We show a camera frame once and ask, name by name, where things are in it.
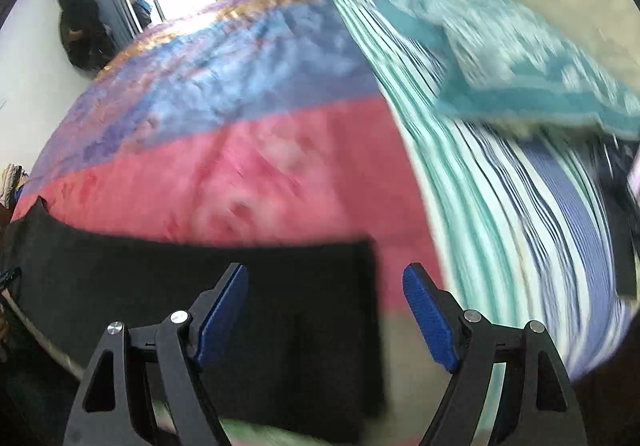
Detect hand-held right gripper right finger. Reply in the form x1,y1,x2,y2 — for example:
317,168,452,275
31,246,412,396
402,262,588,446

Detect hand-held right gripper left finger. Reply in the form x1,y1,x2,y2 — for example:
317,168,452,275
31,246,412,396
62,262,249,446

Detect black pants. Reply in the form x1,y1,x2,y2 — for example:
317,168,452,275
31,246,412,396
0,196,386,444

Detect pile of folded clothes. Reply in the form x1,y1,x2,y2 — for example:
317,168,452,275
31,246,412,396
0,165,28,209

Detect striped bed sheet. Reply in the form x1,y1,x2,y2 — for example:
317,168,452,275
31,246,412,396
322,0,636,377

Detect colourful satin blanket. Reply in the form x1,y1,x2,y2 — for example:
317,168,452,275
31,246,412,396
10,0,451,446

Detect large teal floral pillow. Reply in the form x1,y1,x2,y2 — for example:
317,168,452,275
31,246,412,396
372,0,640,142

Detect black coats on rack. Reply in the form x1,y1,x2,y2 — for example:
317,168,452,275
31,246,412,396
55,0,118,74

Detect hanging clothes in doorway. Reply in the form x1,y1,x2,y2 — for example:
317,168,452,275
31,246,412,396
123,0,153,27

